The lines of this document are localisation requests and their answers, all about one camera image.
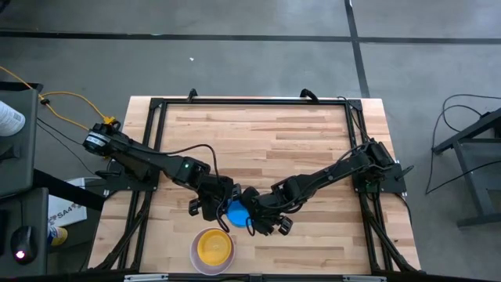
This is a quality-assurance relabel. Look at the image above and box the black computer mouse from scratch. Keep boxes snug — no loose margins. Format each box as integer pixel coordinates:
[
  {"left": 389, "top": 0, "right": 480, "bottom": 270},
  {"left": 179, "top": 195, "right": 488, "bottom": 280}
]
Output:
[{"left": 9, "top": 226, "right": 38, "bottom": 266}]

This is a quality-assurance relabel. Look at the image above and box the black aluminium table frame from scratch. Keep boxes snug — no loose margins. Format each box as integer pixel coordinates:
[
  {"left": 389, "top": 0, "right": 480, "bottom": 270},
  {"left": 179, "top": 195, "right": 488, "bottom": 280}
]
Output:
[{"left": 88, "top": 96, "right": 422, "bottom": 275}]

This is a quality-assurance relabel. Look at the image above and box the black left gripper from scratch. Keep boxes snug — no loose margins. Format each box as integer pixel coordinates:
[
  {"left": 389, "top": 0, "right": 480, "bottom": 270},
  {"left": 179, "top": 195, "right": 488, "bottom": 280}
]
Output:
[{"left": 195, "top": 174, "right": 243, "bottom": 226}]

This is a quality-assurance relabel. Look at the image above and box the large white bowl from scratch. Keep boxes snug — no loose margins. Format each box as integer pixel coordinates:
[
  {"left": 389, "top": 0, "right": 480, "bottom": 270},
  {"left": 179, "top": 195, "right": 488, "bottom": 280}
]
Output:
[{"left": 189, "top": 226, "right": 236, "bottom": 277}]

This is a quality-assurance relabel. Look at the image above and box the white printed bottle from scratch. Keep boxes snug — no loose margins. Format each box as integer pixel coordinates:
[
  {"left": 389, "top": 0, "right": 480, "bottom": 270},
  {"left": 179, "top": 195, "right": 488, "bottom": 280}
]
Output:
[{"left": 0, "top": 100, "right": 27, "bottom": 137}]

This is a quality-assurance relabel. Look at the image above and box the silver metal bracket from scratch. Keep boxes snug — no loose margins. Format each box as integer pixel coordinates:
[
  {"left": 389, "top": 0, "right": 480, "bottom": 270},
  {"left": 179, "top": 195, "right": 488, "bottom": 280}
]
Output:
[
  {"left": 343, "top": 275, "right": 387, "bottom": 282},
  {"left": 124, "top": 273, "right": 169, "bottom": 282}
]

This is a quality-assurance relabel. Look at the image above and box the black metal desk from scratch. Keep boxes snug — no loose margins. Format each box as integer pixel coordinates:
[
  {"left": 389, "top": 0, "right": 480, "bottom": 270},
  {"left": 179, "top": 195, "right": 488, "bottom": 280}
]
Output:
[{"left": 432, "top": 107, "right": 501, "bottom": 228}]

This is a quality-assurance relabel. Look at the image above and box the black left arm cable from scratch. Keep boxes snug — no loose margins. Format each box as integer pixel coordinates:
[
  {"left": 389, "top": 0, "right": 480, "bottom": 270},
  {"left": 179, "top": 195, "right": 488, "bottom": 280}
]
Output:
[{"left": 166, "top": 143, "right": 232, "bottom": 234}]

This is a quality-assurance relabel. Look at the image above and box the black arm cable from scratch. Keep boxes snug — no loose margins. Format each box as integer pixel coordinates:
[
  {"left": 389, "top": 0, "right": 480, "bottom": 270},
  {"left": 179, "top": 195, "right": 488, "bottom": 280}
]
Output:
[
  {"left": 166, "top": 143, "right": 232, "bottom": 234},
  {"left": 337, "top": 96, "right": 372, "bottom": 143}
]

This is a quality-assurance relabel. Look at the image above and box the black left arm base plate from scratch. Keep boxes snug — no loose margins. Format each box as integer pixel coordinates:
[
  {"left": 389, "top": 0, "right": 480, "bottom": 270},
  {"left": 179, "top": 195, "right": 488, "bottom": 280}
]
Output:
[{"left": 96, "top": 161, "right": 162, "bottom": 193}]

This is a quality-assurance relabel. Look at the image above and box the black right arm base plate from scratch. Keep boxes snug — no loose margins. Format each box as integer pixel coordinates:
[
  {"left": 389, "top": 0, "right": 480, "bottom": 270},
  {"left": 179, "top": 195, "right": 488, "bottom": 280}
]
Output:
[{"left": 350, "top": 162, "right": 408, "bottom": 194}]

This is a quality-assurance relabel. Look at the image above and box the thin black floor cable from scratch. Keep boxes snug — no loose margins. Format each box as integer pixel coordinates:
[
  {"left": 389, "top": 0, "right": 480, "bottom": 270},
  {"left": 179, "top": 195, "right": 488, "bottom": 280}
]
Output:
[
  {"left": 35, "top": 117, "right": 97, "bottom": 175},
  {"left": 424, "top": 113, "right": 501, "bottom": 196},
  {"left": 442, "top": 93, "right": 501, "bottom": 133}
]

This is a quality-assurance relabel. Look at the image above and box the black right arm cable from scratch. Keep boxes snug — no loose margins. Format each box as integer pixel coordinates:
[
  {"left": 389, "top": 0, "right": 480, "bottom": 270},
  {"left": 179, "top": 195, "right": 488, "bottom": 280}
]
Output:
[{"left": 337, "top": 96, "right": 372, "bottom": 143}]

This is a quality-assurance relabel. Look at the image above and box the black diagonal bar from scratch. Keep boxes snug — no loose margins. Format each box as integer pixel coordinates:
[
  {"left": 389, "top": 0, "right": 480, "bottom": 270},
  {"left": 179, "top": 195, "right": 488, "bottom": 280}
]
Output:
[{"left": 33, "top": 168, "right": 106, "bottom": 212}]

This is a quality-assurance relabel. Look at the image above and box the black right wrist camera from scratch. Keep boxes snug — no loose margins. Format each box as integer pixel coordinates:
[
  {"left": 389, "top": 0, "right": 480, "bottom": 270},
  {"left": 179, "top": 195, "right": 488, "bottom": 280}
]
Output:
[{"left": 277, "top": 216, "right": 294, "bottom": 236}]

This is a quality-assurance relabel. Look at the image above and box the small blue plastic bowl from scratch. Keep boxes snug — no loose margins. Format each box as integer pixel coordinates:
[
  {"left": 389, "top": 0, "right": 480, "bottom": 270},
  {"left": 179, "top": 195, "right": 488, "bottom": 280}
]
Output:
[{"left": 226, "top": 199, "right": 252, "bottom": 230}]

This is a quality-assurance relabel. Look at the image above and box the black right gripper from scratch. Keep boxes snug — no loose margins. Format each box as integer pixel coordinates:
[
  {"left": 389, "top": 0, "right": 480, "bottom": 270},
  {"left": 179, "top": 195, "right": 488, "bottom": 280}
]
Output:
[{"left": 240, "top": 186, "right": 297, "bottom": 237}]

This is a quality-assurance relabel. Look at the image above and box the yellow extension cable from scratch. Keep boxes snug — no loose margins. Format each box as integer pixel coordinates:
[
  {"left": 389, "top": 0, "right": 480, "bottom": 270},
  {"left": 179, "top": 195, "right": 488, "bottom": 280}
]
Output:
[{"left": 0, "top": 65, "right": 118, "bottom": 132}]

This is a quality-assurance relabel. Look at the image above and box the small yellow plastic bowl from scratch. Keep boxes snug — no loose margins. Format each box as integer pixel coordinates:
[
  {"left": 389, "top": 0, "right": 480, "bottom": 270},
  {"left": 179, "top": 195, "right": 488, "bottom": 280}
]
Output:
[{"left": 196, "top": 229, "right": 233, "bottom": 267}]

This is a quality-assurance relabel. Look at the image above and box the grey equipment cart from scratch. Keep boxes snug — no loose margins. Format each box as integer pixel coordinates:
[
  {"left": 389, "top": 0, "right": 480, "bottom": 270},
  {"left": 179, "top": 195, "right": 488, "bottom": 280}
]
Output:
[{"left": 0, "top": 81, "right": 50, "bottom": 279}]

